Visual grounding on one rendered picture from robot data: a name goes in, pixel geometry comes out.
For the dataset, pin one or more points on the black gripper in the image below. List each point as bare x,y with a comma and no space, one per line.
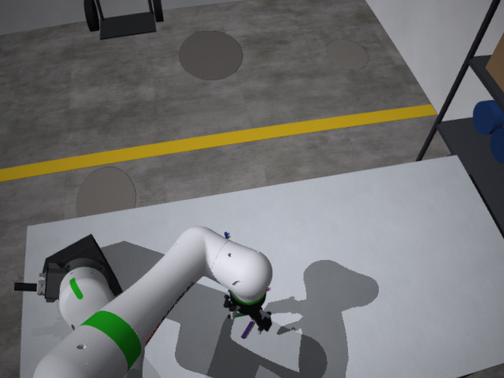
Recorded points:
260,317

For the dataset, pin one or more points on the purple rod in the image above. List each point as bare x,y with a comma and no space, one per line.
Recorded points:
247,329

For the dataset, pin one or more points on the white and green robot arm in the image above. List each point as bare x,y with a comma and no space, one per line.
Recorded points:
111,342

